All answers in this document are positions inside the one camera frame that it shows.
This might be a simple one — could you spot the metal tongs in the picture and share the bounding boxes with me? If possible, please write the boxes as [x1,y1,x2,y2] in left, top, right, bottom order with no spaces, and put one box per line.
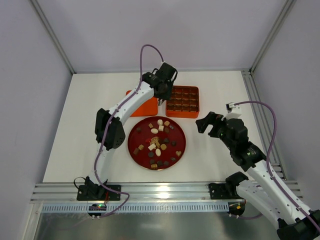
[157,98,164,107]

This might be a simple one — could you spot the orange box lid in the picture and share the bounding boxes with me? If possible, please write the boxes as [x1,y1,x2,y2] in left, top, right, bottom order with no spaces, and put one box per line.
[121,89,158,117]

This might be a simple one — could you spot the white block chocolate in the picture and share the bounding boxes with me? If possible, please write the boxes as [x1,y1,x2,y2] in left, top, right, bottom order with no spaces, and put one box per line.
[148,143,156,151]

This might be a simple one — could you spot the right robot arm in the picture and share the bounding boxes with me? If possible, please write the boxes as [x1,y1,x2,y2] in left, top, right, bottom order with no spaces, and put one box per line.
[196,112,320,240]

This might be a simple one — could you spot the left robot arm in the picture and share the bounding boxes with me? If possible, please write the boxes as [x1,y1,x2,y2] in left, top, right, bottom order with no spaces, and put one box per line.
[77,62,178,201]

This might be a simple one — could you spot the orange chocolate box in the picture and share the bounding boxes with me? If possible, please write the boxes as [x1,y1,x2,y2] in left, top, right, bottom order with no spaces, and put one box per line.
[165,85,200,119]

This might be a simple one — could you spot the white cube chocolate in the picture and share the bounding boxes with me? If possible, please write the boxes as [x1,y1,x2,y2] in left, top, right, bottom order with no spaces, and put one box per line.
[158,125,164,132]

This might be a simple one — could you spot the white faceted chocolate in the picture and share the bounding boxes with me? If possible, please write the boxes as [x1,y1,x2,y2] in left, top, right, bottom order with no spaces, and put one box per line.
[157,119,163,126]

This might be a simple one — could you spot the tan fluted cup chocolate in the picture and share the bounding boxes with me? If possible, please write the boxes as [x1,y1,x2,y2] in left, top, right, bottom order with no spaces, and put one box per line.
[160,144,167,151]

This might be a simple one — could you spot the white oval swirl chocolate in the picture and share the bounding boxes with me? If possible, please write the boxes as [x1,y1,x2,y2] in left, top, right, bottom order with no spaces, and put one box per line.
[155,148,161,157]

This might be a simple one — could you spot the tan chocolate left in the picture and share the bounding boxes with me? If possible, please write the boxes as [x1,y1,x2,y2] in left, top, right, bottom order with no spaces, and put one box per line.
[138,144,144,151]

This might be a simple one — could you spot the brown chocolate left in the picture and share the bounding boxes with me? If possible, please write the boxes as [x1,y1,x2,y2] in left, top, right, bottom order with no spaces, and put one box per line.
[133,148,140,155]

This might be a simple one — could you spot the round red plate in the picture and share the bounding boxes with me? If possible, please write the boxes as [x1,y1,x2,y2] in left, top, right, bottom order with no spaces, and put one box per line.
[127,116,187,171]

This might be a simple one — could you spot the right controller board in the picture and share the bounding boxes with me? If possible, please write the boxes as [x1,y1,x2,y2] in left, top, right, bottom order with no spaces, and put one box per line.
[228,202,246,216]

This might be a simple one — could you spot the controller board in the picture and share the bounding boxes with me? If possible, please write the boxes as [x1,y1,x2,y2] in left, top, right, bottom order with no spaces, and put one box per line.
[88,203,107,211]
[228,202,246,216]

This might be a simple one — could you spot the left controller board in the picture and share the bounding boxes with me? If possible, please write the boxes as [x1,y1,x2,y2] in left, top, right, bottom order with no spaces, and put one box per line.
[88,203,107,211]

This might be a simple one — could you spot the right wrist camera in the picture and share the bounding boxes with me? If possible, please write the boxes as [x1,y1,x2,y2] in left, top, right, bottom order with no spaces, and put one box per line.
[224,102,242,121]

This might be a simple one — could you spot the right side aluminium rail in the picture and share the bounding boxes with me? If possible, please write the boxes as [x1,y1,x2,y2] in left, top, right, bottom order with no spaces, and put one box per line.
[241,69,287,180]

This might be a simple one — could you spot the aluminium rail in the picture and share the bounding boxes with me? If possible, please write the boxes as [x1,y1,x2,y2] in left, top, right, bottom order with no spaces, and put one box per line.
[241,69,287,180]
[30,182,212,203]

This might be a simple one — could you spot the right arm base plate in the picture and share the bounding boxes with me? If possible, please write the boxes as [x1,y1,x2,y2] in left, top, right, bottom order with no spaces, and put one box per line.
[208,182,244,200]

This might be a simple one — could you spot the slotted cable duct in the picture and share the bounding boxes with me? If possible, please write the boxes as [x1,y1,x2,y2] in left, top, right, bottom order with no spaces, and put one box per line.
[41,202,229,214]

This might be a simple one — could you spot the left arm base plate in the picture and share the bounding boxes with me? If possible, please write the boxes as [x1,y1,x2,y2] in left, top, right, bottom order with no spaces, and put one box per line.
[76,185,121,201]

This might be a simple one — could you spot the left corner frame post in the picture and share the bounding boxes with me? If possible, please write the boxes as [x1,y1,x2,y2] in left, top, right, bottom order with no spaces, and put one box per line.
[28,0,76,75]

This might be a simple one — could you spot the corner frame post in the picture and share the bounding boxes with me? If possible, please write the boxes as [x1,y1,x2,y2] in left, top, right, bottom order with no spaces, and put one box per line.
[249,0,297,75]
[28,0,76,75]

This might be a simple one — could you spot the right corner frame post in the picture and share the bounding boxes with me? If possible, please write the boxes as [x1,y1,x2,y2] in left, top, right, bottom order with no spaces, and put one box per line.
[249,0,297,75]

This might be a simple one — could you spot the aluminium front rail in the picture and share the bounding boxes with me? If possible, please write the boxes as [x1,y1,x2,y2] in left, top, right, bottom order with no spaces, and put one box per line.
[30,182,212,203]

